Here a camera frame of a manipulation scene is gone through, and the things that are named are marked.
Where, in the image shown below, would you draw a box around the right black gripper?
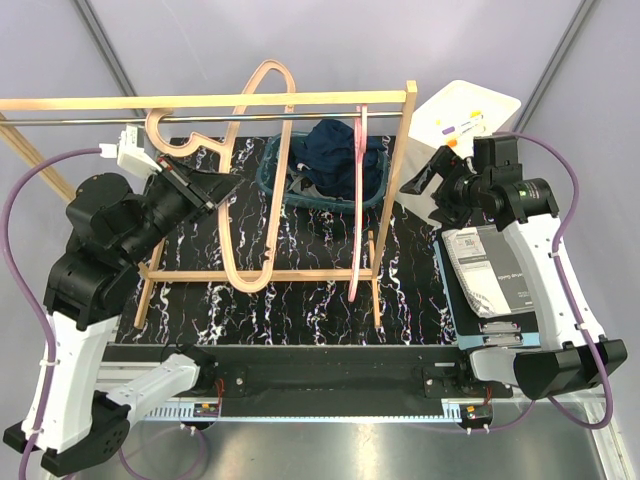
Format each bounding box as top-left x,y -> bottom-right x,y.
400,145 -> 490,230

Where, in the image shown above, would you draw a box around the pink clothes hanger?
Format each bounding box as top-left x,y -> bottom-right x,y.
348,104 -> 368,302

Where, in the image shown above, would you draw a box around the navy blue shorts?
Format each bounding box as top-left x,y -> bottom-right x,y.
288,119 -> 385,201

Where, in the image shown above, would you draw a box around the blue clipboard tray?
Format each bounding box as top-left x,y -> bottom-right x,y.
434,234 -> 539,350

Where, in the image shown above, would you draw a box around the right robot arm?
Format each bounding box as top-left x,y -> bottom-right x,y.
401,132 -> 628,400

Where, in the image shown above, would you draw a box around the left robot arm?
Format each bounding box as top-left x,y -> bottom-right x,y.
3,159 -> 242,477

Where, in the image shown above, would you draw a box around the wooden clothes hanger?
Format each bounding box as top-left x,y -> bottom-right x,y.
145,59 -> 297,294

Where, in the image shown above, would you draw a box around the wooden clothes rack frame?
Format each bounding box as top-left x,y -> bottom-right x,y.
0,79 -> 418,329

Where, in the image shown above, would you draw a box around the metal hanging rail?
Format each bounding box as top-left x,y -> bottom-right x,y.
0,110 -> 404,126

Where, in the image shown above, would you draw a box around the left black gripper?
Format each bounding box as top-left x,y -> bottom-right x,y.
122,151 -> 246,263

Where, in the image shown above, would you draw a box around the white spiral manual booklet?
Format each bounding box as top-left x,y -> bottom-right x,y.
442,225 -> 534,318

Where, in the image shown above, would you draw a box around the black marbled table mat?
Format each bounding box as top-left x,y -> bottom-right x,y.
106,134 -> 461,347

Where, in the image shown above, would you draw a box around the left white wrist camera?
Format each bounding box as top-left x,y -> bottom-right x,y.
99,124 -> 161,179

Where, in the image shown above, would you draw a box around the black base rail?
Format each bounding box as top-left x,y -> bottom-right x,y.
97,344 -> 516,421

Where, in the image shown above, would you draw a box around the white storage box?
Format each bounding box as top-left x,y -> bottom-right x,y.
397,79 -> 521,221

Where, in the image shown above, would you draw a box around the teal plastic basket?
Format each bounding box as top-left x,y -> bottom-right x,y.
255,134 -> 390,214

